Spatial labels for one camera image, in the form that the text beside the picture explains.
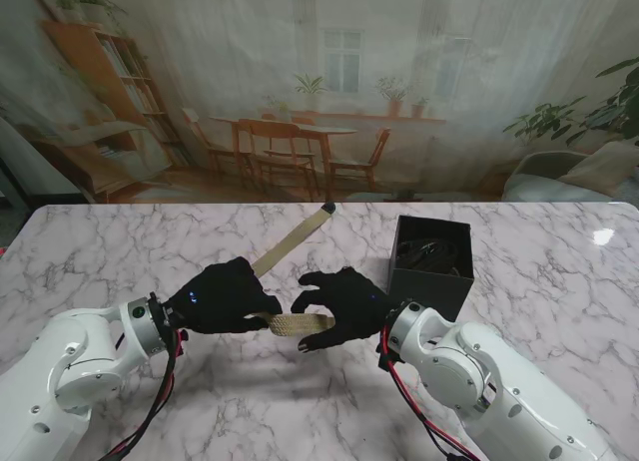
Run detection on black woven belt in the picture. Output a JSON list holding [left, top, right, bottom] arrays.
[[396, 233, 473, 277]]

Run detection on beige braided belt silver buckle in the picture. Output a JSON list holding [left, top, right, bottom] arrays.
[[248, 203, 336, 338]]

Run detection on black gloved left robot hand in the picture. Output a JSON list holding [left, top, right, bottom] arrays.
[[166, 255, 283, 335]]

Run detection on red black right arm cables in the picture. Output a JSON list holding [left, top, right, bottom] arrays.
[[376, 325, 483, 461]]

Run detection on black square storage box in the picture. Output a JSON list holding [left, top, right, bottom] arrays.
[[386, 215, 474, 323]]

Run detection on printed room scene backdrop curtain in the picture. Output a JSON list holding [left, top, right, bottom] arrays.
[[0, 0, 639, 206]]

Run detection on red black left arm cables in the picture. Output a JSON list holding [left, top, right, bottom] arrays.
[[99, 328, 190, 461]]

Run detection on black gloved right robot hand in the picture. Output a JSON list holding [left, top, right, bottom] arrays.
[[291, 265, 401, 353]]

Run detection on red black arm cables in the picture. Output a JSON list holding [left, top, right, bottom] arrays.
[[376, 325, 483, 461], [99, 328, 190, 461]]

